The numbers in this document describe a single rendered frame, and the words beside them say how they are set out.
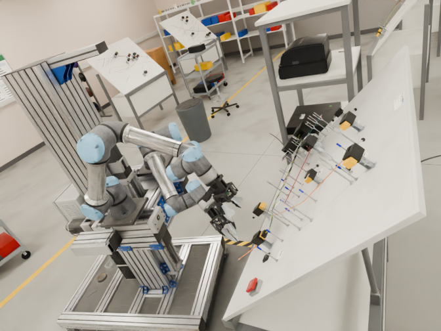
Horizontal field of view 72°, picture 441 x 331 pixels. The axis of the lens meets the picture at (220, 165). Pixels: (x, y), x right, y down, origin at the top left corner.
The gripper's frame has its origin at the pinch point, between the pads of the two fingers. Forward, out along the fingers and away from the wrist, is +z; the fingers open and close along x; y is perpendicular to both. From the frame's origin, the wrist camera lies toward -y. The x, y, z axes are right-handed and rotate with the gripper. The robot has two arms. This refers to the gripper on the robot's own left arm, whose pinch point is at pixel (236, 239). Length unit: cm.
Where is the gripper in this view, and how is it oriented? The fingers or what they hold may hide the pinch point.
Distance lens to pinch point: 151.1
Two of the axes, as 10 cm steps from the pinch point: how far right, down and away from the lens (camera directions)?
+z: 6.3, 7.5, -2.3
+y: -2.1, -1.2, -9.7
